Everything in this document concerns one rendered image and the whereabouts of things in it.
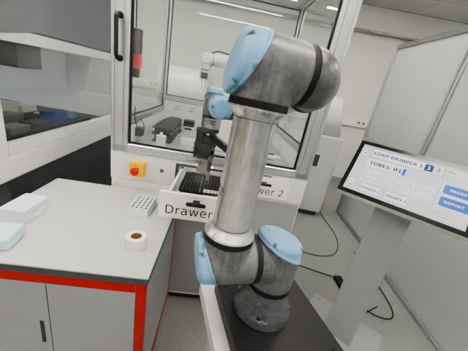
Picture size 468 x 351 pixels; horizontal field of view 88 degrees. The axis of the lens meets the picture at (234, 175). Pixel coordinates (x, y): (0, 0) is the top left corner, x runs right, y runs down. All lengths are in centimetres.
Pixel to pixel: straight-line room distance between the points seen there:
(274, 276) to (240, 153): 31
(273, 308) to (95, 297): 57
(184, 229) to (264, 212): 46
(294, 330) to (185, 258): 95
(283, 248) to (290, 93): 33
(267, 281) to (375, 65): 444
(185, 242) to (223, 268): 95
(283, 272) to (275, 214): 80
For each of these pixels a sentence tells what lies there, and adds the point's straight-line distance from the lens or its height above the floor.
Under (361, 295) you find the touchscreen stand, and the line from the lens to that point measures 165.
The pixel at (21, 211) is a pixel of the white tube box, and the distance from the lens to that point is 113.
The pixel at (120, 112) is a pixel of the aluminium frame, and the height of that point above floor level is 114.
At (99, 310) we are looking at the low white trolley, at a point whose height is 59.
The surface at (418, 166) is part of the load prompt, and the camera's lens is 141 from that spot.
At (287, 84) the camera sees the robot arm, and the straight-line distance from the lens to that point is 45.
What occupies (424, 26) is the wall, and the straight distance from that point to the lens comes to 517.
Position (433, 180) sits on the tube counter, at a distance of 139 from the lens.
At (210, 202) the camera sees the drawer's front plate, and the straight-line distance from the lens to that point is 95.
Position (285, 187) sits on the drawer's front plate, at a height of 89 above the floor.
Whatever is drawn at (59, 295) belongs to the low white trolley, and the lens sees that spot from 101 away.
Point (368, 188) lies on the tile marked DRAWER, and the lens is 132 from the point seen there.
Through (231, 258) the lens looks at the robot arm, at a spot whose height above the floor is 101.
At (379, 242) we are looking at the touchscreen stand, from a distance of 148.
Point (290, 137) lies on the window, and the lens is 127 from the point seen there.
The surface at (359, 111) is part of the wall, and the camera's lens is 477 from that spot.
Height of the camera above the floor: 135
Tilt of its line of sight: 20 degrees down
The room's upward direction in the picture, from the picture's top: 11 degrees clockwise
